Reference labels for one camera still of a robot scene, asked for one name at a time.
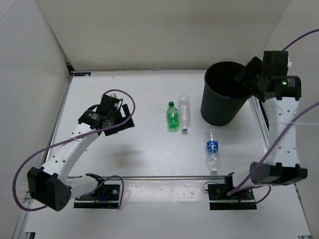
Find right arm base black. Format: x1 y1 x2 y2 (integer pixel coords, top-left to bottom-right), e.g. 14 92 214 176
202 181 257 211

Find clear bottle blue cap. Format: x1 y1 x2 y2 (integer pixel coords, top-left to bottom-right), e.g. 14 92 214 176
177 95 190 134

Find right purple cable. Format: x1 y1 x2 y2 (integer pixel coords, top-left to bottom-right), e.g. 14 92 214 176
227 27 319 205

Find clear bottle blue label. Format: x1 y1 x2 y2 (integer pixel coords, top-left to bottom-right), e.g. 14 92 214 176
205 128 220 174

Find purple cable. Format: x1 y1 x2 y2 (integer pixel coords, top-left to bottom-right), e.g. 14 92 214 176
227 27 319 205
12 89 137 213

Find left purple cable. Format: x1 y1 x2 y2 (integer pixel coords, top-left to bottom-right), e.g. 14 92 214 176
12 89 137 213

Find black plastic trash bin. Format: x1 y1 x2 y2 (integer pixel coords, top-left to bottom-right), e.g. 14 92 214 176
200 61 252 126

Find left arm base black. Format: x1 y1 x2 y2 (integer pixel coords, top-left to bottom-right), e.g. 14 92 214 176
73 173 125 209

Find aluminium table edge rail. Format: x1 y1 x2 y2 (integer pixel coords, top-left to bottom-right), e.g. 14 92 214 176
63 175 227 180

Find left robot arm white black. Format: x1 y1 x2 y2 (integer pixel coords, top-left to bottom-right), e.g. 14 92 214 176
27 95 134 212

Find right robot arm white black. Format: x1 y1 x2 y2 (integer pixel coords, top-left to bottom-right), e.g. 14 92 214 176
224 50 308 199

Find green plastic bottle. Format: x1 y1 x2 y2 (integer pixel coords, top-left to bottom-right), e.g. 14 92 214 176
166 102 179 131

